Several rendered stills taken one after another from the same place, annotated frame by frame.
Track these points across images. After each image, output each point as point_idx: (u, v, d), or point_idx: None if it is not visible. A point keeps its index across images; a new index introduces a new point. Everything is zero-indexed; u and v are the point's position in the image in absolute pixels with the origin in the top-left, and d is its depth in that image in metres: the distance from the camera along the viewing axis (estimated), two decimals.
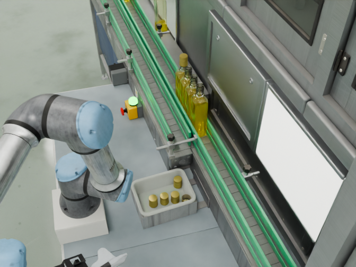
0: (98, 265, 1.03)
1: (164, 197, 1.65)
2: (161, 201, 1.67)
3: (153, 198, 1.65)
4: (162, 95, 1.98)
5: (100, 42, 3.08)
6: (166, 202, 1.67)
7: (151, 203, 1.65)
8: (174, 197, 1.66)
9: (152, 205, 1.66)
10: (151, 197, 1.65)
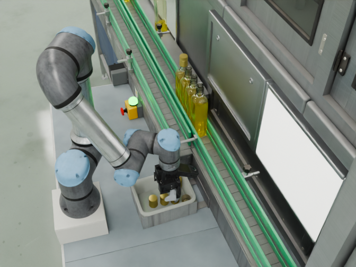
0: None
1: (164, 197, 1.66)
2: (161, 202, 1.67)
3: (153, 198, 1.65)
4: (162, 95, 1.98)
5: (100, 42, 3.08)
6: (166, 202, 1.67)
7: (151, 203, 1.65)
8: None
9: (152, 205, 1.66)
10: (151, 197, 1.65)
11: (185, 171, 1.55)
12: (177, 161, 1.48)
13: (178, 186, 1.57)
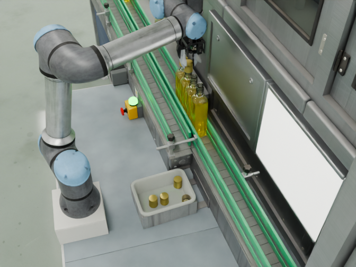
0: (183, 54, 1.62)
1: (164, 197, 1.66)
2: (161, 202, 1.67)
3: (153, 198, 1.65)
4: (162, 95, 1.98)
5: (100, 42, 3.08)
6: (166, 202, 1.67)
7: (151, 203, 1.65)
8: (193, 62, 1.67)
9: (152, 205, 1.66)
10: (151, 197, 1.65)
11: None
12: None
13: None
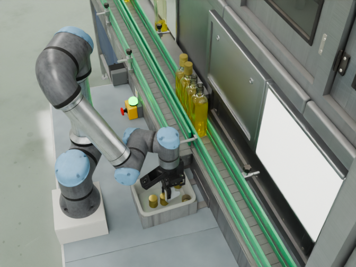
0: (171, 192, 1.61)
1: (164, 197, 1.65)
2: (161, 202, 1.67)
3: (153, 198, 1.65)
4: (162, 95, 1.98)
5: (100, 42, 3.08)
6: (166, 203, 1.67)
7: (151, 203, 1.65)
8: (192, 64, 1.68)
9: (152, 205, 1.66)
10: (151, 197, 1.65)
11: (153, 169, 1.56)
12: None
13: None
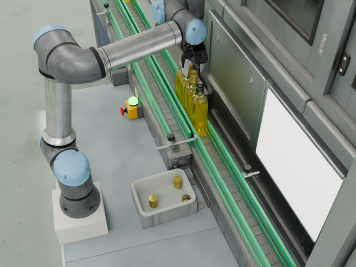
0: None
1: (196, 72, 1.64)
2: (197, 78, 1.65)
3: (153, 198, 1.65)
4: (162, 95, 1.98)
5: (100, 42, 3.08)
6: (197, 76, 1.67)
7: (151, 203, 1.65)
8: (192, 64, 1.68)
9: (152, 205, 1.66)
10: (151, 197, 1.65)
11: (193, 44, 1.51)
12: None
13: (185, 52, 1.56)
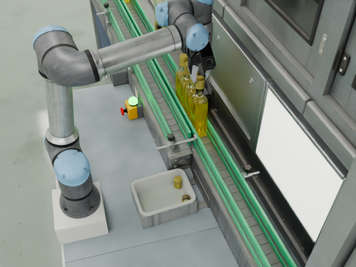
0: None
1: (196, 72, 1.64)
2: None
3: (201, 77, 1.59)
4: (162, 95, 1.98)
5: (100, 42, 3.08)
6: None
7: (204, 81, 1.60)
8: None
9: (204, 83, 1.61)
10: (200, 78, 1.59)
11: (200, 50, 1.46)
12: None
13: (192, 58, 1.52)
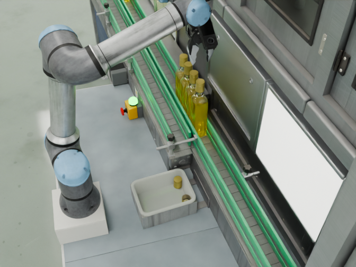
0: None
1: (196, 72, 1.64)
2: (197, 78, 1.65)
3: (201, 80, 1.61)
4: (162, 95, 1.98)
5: (100, 42, 3.08)
6: (197, 76, 1.67)
7: (204, 84, 1.61)
8: (192, 64, 1.68)
9: (204, 86, 1.62)
10: (200, 81, 1.60)
11: (201, 28, 1.40)
12: None
13: (192, 37, 1.45)
